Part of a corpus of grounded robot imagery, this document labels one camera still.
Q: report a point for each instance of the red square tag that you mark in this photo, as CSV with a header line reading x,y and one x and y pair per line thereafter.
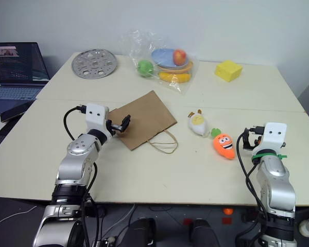
x,y
226,220

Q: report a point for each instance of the blue plate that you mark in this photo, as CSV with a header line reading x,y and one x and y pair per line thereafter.
x,y
162,56

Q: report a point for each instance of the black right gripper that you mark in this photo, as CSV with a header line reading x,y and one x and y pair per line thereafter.
x,y
255,143

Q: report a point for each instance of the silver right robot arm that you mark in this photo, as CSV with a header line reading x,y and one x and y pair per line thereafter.
x,y
275,180

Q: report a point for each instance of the dark rounded shape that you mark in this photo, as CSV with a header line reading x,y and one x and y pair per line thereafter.
x,y
204,232
143,232

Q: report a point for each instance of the green zip tie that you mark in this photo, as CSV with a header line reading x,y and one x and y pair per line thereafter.
x,y
262,155

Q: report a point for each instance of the black smartphone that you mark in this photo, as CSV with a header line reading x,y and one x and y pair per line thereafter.
x,y
15,112

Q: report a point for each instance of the yellow cheese block toy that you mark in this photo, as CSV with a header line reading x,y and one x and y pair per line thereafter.
x,y
227,70

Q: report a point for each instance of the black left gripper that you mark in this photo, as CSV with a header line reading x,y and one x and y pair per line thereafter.
x,y
109,126

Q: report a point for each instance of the orange ball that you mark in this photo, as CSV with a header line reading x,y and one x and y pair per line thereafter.
x,y
228,211

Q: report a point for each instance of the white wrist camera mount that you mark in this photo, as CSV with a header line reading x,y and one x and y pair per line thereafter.
x,y
96,115
274,135

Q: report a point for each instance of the white plush toy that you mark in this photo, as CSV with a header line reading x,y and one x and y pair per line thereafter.
x,y
197,124

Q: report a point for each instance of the clear plastic bag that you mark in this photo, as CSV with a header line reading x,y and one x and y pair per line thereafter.
x,y
141,43

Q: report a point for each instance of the orange plate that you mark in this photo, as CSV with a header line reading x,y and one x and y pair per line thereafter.
x,y
189,67

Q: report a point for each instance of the round perforated metal tray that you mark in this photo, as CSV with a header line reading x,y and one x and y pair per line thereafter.
x,y
94,63

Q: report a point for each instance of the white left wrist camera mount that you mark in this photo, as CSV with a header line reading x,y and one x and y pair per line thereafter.
x,y
96,115

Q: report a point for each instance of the brown paper bag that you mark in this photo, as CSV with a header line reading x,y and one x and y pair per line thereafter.
x,y
144,115

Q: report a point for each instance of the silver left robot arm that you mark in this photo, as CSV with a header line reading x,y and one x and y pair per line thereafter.
x,y
77,164

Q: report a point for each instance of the green apple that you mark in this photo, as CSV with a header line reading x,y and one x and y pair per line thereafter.
x,y
145,68

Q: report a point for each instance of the dark open laptop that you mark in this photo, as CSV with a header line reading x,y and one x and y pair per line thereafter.
x,y
15,67

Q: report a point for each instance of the red apple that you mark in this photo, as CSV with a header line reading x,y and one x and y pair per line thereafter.
x,y
179,57

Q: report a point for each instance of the orange carrot plush toy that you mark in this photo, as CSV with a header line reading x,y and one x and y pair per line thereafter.
x,y
222,147

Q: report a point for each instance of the yellow banana toy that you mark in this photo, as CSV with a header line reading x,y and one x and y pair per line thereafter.
x,y
173,77

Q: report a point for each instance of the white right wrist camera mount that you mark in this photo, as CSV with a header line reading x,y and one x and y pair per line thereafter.
x,y
274,135

